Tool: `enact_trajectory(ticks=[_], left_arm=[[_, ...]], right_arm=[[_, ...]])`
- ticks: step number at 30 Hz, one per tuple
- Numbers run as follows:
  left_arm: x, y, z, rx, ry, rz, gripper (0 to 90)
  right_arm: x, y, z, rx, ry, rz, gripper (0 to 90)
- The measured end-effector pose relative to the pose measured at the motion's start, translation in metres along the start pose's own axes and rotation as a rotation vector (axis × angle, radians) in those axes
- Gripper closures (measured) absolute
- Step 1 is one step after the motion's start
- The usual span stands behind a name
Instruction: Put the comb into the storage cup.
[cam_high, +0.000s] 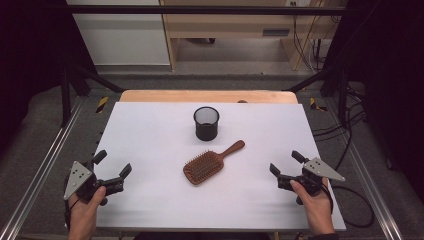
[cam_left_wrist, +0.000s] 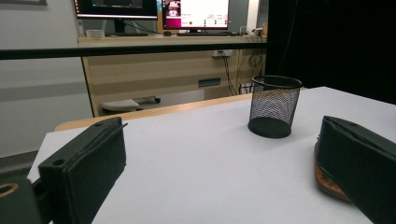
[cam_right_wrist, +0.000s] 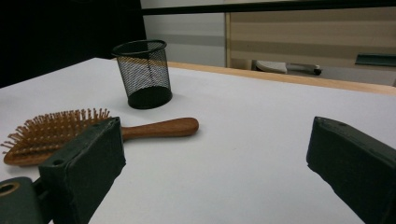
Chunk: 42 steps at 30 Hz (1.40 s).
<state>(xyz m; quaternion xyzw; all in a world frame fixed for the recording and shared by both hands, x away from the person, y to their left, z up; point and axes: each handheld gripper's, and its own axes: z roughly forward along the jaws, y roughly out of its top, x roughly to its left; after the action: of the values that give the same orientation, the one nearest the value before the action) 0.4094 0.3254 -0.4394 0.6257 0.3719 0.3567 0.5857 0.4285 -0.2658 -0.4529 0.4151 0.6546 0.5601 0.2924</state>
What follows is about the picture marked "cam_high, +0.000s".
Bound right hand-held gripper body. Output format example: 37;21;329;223
277;157;346;198

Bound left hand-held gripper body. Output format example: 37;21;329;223
63;161;125;206

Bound brown wooden hairbrush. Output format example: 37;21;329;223
182;139;246;186

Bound black mesh cup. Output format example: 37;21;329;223
193;106;221;142

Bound person's left hand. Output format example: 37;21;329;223
68;185;108;235

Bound person's right hand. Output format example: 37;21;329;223
289;178;336;236

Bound white board sheet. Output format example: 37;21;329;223
66;101;347;233

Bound yellow black tape marker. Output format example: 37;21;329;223
309;97;329;113
95;96;110;114

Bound wooden table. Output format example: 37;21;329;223
119;89;299;104

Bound black curtain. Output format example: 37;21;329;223
0;0;98;153
323;0;424;203

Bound white cabinet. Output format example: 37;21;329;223
65;0;172;67

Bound light wooden desk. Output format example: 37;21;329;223
159;0;348;72

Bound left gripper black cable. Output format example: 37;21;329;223
64;197;82;231

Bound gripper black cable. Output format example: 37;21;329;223
321;183;375;229
64;197;82;231

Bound aluminium rail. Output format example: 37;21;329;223
324;98;405;240
0;96;86;240

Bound black floor cables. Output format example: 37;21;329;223
312;85;368;172

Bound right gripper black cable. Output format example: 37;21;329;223
321;183;375;229

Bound black metal frame stand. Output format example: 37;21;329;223
59;61;126;128
285;64;351;125

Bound hanging cable bundle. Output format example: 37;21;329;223
292;1;336;75

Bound black horizontal frame bar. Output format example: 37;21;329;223
66;4;349;16

